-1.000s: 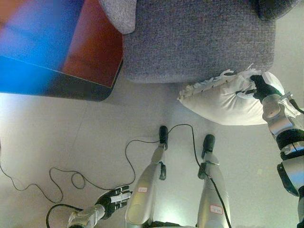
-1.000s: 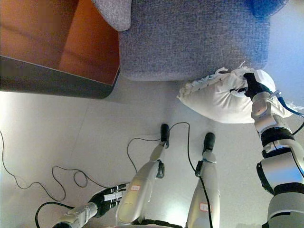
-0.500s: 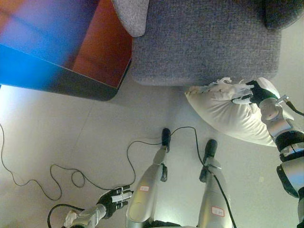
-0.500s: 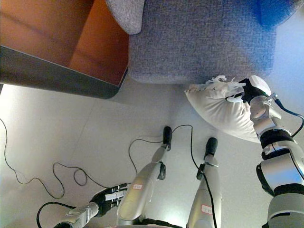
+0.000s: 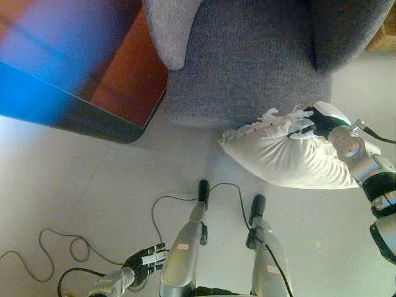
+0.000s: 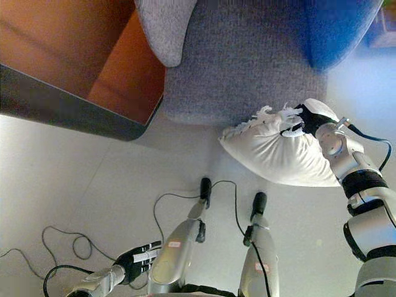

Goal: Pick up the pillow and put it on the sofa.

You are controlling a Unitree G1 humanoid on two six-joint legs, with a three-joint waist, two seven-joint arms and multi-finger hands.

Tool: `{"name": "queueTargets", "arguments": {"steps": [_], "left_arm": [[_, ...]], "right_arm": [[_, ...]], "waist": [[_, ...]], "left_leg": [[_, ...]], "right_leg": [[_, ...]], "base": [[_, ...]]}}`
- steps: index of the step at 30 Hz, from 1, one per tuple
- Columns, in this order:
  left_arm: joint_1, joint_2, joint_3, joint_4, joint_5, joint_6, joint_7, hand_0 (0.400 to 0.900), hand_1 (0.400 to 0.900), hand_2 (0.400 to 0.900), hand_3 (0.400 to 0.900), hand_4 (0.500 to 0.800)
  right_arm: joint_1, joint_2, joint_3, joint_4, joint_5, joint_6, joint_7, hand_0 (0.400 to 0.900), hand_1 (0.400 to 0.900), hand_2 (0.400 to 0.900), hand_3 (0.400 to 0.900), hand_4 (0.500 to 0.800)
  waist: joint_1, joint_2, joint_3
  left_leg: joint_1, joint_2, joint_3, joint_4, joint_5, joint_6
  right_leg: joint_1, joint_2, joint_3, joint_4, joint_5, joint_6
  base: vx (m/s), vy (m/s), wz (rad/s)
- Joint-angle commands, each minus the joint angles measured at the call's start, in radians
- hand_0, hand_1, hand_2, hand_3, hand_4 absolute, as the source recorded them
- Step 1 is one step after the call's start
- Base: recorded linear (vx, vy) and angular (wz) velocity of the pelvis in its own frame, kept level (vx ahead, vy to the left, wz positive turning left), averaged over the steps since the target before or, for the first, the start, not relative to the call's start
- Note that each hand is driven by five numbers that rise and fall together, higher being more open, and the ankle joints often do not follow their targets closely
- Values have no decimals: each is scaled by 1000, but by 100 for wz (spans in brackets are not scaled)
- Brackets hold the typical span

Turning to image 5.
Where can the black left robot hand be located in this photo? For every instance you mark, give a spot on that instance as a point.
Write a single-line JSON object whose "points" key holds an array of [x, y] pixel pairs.
{"points": [[145, 261]]}

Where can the white fringed pillow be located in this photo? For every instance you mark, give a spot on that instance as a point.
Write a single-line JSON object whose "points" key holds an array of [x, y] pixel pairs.
{"points": [[287, 157]]}

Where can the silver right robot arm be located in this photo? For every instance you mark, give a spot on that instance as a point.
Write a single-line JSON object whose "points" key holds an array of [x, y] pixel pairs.
{"points": [[368, 161]]}

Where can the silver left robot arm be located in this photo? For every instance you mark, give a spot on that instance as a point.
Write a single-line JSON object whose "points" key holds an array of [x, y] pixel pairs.
{"points": [[114, 283]]}

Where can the silver right robot leg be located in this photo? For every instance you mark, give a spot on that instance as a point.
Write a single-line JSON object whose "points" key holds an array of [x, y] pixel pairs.
{"points": [[269, 260]]}

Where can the brown cabinet with dark edge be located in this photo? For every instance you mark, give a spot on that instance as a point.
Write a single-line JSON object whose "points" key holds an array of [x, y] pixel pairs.
{"points": [[62, 77]]}

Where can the grey fabric armchair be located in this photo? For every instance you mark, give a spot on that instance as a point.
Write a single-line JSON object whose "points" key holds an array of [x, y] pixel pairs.
{"points": [[247, 62]]}

